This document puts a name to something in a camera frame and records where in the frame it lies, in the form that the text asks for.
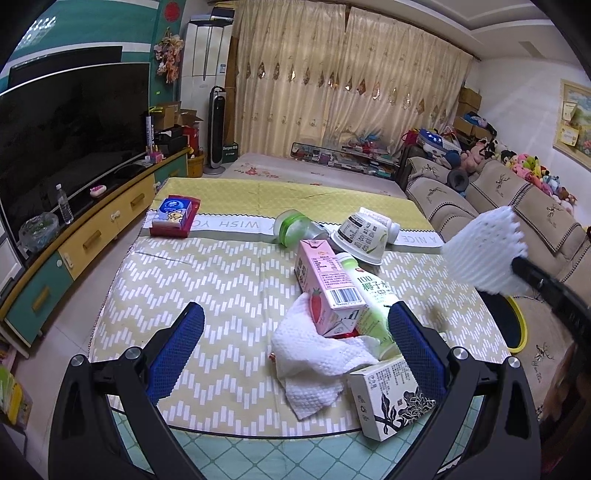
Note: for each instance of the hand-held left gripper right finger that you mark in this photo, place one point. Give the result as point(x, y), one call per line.
point(413, 346)

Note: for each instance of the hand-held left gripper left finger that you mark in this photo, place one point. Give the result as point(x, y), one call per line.
point(178, 350)

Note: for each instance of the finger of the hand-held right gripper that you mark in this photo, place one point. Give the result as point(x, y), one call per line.
point(531, 273)

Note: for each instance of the white foam fruit net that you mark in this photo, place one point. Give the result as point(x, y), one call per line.
point(480, 249)

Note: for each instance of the white carton black floral print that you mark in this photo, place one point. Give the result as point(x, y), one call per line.
point(388, 397)

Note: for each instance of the yellow rimmed trash bin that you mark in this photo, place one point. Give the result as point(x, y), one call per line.
point(503, 323)

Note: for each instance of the green label drink bottle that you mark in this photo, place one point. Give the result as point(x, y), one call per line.
point(369, 290)

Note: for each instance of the white paper towel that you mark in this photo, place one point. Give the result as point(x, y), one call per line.
point(314, 360)

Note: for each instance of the pink strawberry milk carton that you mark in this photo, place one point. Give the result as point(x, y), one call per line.
point(323, 277)

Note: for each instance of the small white paper cup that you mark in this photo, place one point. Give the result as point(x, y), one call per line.
point(393, 229)

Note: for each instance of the large white paper cup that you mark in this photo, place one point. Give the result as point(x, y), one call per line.
point(360, 235)

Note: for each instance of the clear cup with green band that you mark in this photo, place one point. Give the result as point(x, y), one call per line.
point(295, 228)

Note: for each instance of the green zigzag tablecloth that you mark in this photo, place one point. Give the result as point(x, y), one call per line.
point(221, 295)

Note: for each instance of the beige sofa with deer print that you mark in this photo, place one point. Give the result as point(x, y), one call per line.
point(508, 196)

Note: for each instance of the row of plush toys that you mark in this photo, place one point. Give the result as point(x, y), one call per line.
point(526, 167)

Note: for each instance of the teal checked table cover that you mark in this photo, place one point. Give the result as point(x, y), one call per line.
point(231, 457)

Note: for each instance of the red tissue box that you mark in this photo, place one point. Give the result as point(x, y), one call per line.
point(189, 217)

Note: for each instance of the blue tissue pack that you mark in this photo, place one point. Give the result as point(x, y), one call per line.
point(171, 211)

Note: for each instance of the green and yellow tv cabinet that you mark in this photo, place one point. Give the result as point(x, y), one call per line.
point(92, 235)

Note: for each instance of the blue star print bag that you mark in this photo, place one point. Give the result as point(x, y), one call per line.
point(436, 141)

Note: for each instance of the colourful books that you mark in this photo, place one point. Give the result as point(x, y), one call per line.
point(14, 397)

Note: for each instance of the small pink dish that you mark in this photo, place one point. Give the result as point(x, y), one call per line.
point(98, 191)

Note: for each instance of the stack of cardboard boxes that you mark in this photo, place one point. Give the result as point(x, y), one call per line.
point(468, 104)

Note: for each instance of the glass bowl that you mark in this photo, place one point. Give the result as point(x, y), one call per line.
point(39, 233)

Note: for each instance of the clear water bottle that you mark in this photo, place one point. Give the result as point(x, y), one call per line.
point(64, 205)

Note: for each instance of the yellow bucket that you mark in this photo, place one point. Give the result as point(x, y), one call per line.
point(196, 165)

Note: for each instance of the small pink box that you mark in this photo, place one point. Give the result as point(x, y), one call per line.
point(155, 155)

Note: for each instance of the low glass table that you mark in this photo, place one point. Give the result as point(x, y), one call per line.
point(346, 157)

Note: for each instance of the green box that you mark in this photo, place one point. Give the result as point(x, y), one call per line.
point(229, 153)

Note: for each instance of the floral mat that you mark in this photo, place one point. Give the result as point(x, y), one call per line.
point(300, 174)

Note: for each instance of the tall narrow white box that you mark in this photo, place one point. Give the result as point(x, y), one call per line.
point(148, 134)

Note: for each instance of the black tower fan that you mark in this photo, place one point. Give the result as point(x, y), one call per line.
point(216, 134)

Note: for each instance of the brown cardboard box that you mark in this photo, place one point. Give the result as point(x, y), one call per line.
point(167, 116)
point(190, 121)

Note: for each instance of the beige embroidered curtain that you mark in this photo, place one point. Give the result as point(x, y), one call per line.
point(401, 78)
point(286, 83)

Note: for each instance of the black flat television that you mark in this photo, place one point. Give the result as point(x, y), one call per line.
point(69, 138)

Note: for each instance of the white floor air conditioner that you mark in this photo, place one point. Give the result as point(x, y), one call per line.
point(205, 60)

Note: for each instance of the artificial flower bunch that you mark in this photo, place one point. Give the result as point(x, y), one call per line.
point(168, 57)

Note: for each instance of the framed wall picture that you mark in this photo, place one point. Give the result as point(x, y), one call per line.
point(575, 120)

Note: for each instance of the red round wall decoration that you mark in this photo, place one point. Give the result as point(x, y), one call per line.
point(171, 10)

